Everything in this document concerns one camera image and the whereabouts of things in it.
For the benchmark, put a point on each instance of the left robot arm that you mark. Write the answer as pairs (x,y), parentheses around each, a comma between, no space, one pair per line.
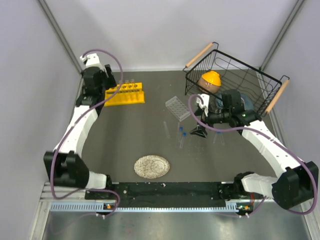
(69,168)

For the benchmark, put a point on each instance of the speckled white plate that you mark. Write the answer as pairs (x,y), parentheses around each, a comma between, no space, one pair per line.
(151,167)

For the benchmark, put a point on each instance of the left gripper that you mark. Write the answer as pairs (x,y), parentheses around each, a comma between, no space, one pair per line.
(110,80)

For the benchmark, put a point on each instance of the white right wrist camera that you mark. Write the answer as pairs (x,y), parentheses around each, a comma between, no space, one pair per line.
(202,101)

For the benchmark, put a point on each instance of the clear plastic tube rack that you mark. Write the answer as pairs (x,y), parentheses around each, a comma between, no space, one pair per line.
(177,108)

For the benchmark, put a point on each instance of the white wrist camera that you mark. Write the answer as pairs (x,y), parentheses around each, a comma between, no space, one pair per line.
(202,101)
(91,60)

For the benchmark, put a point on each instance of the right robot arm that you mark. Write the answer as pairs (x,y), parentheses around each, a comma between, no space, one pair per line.
(295,181)

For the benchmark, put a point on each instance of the blue plate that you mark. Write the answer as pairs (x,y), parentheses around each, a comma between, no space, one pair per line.
(248,105)

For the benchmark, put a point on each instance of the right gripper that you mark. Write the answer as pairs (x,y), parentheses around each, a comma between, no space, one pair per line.
(200,130)

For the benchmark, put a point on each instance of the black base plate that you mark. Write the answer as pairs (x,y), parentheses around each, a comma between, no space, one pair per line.
(174,194)

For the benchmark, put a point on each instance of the yellow test tube rack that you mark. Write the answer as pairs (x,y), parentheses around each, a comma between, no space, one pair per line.
(115,101)

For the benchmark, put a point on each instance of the black wire basket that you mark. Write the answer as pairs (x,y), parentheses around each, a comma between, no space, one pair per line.
(262,90)

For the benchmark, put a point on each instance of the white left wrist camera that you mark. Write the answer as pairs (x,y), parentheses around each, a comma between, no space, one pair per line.
(91,60)

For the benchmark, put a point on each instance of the yellow brown bowl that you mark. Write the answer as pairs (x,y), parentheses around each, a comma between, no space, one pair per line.
(210,82)

